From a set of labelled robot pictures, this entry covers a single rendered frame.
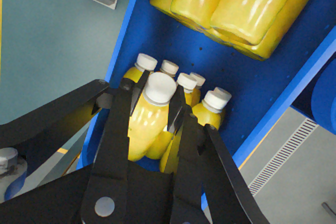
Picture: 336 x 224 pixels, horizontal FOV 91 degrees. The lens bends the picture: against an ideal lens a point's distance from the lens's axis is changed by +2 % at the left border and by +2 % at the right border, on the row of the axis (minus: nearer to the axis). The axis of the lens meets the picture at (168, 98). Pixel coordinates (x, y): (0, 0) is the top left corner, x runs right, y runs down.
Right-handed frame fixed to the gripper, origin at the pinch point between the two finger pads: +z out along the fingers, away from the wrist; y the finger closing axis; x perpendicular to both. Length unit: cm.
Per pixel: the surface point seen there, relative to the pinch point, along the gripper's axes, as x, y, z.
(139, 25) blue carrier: 5.4, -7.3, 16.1
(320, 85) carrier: 10.9, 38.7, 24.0
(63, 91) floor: -80, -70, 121
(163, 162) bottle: -16.8, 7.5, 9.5
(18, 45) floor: -54, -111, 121
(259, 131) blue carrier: 1.1, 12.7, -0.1
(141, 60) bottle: -0.1, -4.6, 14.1
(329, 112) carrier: 6.1, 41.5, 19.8
